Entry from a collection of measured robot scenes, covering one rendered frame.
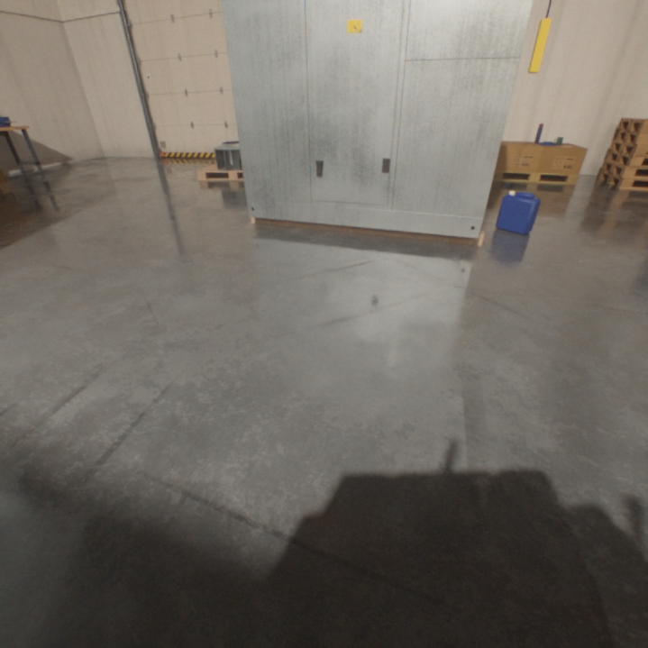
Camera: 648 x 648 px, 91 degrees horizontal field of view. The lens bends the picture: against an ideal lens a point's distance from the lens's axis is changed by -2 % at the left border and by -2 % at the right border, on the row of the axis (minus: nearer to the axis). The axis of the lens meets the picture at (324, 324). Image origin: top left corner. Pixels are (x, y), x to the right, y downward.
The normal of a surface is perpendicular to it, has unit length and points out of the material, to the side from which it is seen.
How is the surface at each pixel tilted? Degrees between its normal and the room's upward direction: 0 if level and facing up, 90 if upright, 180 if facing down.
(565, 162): 90
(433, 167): 90
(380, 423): 0
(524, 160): 90
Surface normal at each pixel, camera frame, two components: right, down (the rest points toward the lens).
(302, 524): -0.01, -0.83
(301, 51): -0.33, 0.53
